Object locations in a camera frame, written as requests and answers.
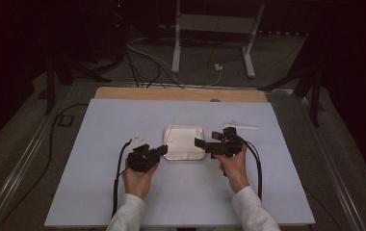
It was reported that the right hand-held gripper black cable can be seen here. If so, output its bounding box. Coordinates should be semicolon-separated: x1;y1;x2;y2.
241;138;264;202

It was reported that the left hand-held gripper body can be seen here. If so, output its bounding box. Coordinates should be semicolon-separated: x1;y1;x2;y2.
126;132;160;173

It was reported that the black square floor plate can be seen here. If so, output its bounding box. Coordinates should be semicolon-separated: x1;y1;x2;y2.
57;114;75;128

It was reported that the metal floor rail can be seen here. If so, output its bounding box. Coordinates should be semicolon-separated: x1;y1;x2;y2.
0;84;73;231
298;95;366;231

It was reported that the person's right hand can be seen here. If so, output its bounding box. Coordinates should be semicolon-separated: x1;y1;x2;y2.
214;143;251;194

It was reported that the black floor cable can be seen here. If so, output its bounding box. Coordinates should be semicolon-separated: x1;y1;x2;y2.
0;102;90;231

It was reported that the pale blue table mat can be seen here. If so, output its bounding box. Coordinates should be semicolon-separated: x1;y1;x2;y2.
44;98;316;227

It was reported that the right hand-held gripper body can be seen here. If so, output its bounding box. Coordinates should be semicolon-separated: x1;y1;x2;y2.
209;119;259;159

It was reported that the black metal stand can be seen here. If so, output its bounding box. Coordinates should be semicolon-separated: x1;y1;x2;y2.
257;30;325;128
43;52;112;116

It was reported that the left hand-held gripper black cable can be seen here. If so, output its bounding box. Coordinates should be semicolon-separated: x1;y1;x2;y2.
111;139;134;219

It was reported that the hand-held gripper black cable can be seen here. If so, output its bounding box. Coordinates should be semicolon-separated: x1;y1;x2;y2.
111;139;134;219
241;138;264;202

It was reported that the person's left hand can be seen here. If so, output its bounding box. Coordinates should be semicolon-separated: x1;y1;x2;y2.
121;158;160;201

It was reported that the white metal stand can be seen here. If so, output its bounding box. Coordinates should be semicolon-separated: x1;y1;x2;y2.
170;0;266;79

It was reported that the white cable with plug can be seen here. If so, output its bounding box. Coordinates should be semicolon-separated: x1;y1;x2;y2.
126;42;224;88

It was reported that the bundle of black cables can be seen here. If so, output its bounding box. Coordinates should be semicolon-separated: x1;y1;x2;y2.
123;41;185;90

